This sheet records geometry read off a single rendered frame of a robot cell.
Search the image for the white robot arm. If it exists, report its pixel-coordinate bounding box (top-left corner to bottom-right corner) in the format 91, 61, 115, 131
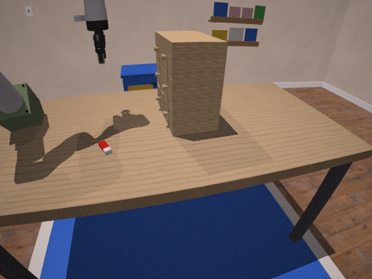
0, 0, 108, 113

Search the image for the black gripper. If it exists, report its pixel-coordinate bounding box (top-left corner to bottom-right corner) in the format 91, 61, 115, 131
86, 20, 109, 64

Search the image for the wooden chest of drawers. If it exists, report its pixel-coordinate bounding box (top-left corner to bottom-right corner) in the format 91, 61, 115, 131
155, 31, 228, 136

